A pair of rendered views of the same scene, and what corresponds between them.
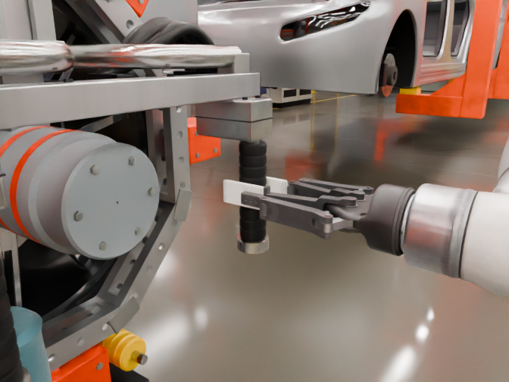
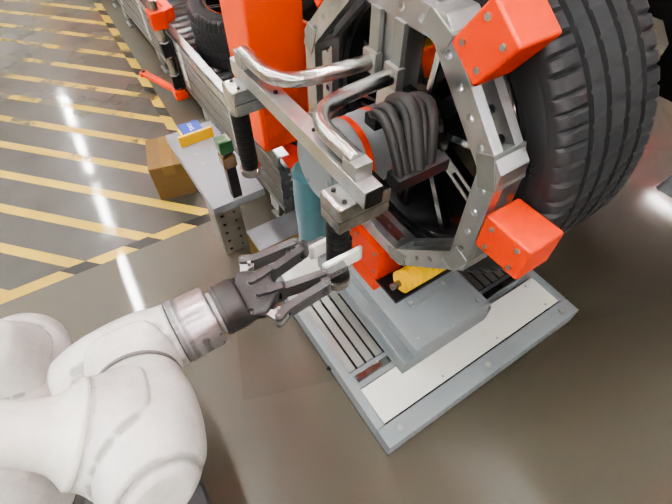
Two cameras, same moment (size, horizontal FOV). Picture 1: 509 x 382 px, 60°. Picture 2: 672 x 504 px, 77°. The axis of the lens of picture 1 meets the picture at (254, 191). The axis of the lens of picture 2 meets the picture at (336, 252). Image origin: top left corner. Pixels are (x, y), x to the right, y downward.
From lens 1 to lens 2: 0.88 m
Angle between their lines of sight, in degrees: 90
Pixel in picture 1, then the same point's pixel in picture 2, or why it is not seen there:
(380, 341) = not seen: outside the picture
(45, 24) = (395, 53)
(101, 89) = (274, 105)
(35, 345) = (301, 186)
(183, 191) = (457, 251)
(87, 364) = (371, 245)
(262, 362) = not seen: outside the picture
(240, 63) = (346, 167)
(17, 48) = (254, 66)
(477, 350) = not seen: outside the picture
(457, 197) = (173, 303)
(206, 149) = (497, 254)
